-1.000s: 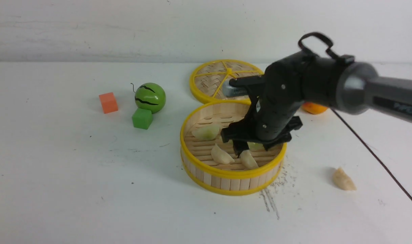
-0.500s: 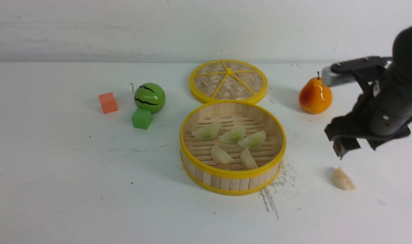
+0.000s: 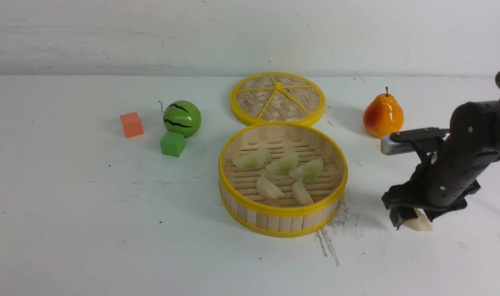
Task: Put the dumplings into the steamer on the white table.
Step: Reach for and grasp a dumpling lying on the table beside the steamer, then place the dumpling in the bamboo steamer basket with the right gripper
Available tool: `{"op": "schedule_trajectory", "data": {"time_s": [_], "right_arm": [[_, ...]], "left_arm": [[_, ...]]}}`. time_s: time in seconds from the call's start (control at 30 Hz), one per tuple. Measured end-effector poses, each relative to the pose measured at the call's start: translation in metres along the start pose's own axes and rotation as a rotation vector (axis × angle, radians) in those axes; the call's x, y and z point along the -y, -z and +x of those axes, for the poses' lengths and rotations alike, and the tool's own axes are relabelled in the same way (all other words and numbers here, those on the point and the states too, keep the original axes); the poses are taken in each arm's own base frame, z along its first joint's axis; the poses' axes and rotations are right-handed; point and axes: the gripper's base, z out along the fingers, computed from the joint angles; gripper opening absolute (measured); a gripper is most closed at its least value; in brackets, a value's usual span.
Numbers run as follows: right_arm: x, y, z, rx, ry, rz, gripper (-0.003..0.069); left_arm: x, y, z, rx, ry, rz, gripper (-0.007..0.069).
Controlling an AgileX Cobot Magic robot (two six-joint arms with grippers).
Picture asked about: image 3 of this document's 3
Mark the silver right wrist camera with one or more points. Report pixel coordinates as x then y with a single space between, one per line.
422 141

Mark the bamboo steamer tray yellow rim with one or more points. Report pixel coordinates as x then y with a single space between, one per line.
282 217

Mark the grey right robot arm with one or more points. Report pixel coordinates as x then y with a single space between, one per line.
475 126

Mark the green dumpling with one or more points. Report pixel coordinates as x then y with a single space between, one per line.
252 161
308 172
284 165

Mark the orange cube block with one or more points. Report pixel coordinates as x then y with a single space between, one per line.
132 125

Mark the woven bamboo steamer lid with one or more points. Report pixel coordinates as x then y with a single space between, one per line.
277 97

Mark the green cube block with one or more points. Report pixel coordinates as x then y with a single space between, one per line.
172 144

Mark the green toy watermelon ball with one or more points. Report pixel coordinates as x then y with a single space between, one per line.
181 117

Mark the orange toy pear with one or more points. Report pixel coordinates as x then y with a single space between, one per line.
383 116

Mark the white dumpling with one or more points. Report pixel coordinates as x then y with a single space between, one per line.
300 194
421 223
267 189

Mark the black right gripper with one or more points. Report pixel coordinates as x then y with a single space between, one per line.
439 184

